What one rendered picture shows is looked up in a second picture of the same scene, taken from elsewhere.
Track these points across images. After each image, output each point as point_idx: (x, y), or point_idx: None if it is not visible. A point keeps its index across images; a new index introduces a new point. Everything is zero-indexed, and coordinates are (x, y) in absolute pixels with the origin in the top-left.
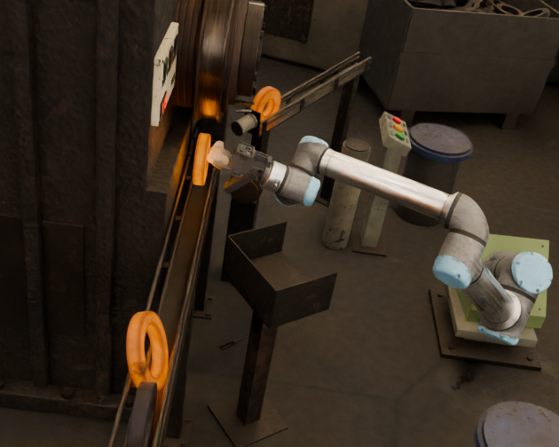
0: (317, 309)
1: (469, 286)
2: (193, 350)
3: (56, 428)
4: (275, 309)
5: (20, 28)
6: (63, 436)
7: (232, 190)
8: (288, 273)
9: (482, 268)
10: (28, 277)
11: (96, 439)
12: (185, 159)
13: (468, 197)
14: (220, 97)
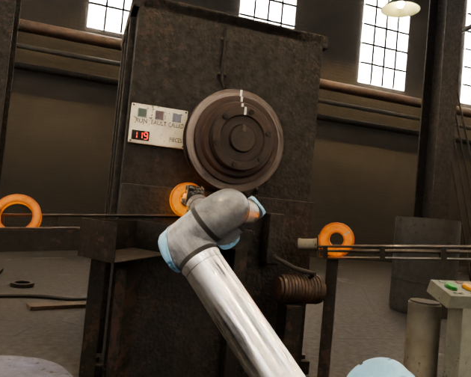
0: (105, 256)
1: (186, 276)
2: None
3: (73, 360)
4: (80, 236)
5: (118, 105)
6: (67, 363)
7: None
8: (143, 255)
9: (194, 250)
10: None
11: (68, 370)
12: None
13: (233, 189)
14: (187, 147)
